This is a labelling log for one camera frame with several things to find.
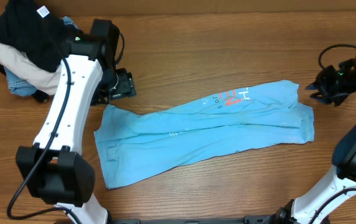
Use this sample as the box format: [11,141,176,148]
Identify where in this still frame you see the light blue printed t-shirt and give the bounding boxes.
[95,80,314,189]

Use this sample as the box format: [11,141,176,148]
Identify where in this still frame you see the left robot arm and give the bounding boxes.
[16,19,136,223]

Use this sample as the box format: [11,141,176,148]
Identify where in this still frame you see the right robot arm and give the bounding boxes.
[243,56,356,224]

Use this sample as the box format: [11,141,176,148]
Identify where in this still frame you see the cream white garment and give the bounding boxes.
[0,43,61,95]

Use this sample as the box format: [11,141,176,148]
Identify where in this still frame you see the black garment under pile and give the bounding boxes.
[0,64,49,103]

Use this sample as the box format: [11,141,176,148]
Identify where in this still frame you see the black garment on pile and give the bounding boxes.
[0,0,76,72]

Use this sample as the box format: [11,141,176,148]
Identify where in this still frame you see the blue denim jeans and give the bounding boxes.
[0,43,61,96]

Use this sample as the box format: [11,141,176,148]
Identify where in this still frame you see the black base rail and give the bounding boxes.
[53,214,331,224]

